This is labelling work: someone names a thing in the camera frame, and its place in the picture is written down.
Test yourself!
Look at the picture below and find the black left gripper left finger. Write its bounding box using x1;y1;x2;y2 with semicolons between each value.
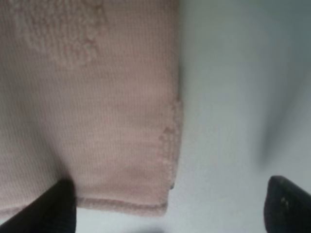
0;179;77;233

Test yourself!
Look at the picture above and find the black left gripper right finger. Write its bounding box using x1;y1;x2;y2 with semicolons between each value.
263;176;311;233

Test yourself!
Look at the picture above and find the pink towel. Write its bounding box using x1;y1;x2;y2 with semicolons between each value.
0;0;182;217

